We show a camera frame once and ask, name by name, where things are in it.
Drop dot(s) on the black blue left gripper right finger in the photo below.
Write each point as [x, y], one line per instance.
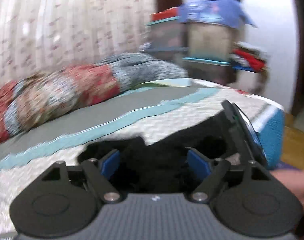
[245, 198]

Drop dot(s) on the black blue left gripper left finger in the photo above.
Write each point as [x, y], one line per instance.
[64, 200]

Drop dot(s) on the black pant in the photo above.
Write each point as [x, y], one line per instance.
[161, 167]

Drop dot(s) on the person's hand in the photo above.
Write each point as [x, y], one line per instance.
[293, 180]

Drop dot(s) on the patterned bedsheet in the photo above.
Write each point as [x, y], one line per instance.
[152, 111]

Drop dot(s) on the pile of red clothes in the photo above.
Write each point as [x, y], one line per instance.
[245, 56]

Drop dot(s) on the red patchwork quilt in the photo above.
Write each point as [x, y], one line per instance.
[44, 96]

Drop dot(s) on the beige storage box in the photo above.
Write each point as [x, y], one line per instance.
[209, 49]

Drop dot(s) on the blue cloth on box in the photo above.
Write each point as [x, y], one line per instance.
[223, 12]

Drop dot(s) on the teal rimmed storage bin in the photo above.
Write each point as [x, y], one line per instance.
[166, 39]

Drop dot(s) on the beige floral curtain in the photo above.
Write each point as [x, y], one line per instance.
[46, 35]

